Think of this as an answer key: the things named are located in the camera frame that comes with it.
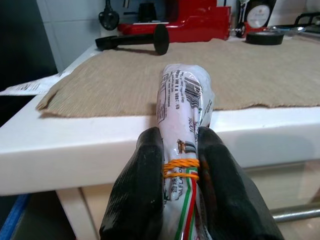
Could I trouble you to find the blue plastic board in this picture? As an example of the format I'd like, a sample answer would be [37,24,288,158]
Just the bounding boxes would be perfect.
[0,193,32,240]

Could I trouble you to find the metal spoon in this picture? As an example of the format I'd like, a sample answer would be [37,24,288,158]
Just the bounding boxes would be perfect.
[262,24,308,35]

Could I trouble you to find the cream kitchen base cabinet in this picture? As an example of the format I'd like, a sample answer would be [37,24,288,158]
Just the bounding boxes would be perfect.
[56,159,320,240]

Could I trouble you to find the black tape roll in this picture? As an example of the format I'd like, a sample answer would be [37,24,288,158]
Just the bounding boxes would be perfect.
[245,31,285,46]

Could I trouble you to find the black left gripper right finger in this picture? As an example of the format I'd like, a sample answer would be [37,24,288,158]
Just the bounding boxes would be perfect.
[196,126,285,240]

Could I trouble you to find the white plastic food packet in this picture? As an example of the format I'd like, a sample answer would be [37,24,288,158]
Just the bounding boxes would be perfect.
[155,62,216,240]

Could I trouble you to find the tall stainless steel fridge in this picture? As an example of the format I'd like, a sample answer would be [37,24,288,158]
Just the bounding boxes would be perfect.
[0,0,60,92]

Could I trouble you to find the black power plug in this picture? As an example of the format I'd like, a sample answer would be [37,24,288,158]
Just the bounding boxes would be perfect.
[97,0,120,32]

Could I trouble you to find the white printed paper label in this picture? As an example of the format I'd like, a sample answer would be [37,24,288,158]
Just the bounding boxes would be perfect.
[0,69,73,96]

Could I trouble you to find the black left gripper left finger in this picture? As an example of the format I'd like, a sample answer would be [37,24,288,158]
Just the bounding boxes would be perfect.
[99,126,166,240]

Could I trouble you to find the orange rubber band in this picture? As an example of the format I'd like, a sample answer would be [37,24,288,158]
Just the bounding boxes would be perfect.
[162,157,201,180]

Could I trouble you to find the red kitchen appliance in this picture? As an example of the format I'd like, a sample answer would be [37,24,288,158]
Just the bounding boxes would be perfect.
[117,0,232,43]

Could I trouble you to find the steel bar cabinet handle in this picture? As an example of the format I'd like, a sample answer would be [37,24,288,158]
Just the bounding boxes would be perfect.
[269,208,320,225]

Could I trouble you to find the beige woven table mat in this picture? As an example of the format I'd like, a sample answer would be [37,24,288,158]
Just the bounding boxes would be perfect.
[36,34,320,118]

